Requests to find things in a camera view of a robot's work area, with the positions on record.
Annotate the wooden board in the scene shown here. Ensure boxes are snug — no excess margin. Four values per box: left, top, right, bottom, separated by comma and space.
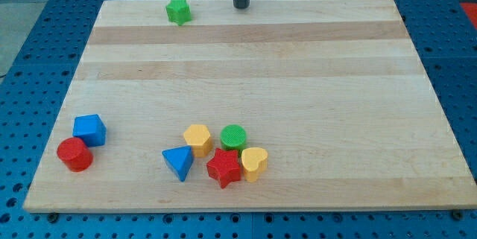
23, 0, 476, 213

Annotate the green star block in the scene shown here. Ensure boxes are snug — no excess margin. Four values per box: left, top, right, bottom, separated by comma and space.
165, 0, 192, 25

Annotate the yellow heart block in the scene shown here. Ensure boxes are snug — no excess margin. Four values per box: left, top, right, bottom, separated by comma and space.
241, 147, 268, 182

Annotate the blue triangle block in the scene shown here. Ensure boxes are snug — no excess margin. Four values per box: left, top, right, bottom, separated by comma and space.
162, 146, 194, 182

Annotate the red star block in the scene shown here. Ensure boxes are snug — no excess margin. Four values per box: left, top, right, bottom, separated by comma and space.
206, 148, 241, 188

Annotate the blue cube block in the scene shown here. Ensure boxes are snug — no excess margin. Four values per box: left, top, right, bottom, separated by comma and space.
72, 114, 107, 147

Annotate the green cylinder block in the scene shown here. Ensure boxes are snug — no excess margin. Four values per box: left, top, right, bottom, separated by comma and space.
220, 124, 247, 156

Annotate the red cylinder block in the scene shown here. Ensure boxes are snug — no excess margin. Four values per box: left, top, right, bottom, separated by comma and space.
57, 137, 94, 172

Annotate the yellow hexagon block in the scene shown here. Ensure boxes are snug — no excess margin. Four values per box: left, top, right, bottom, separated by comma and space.
183, 124, 213, 158

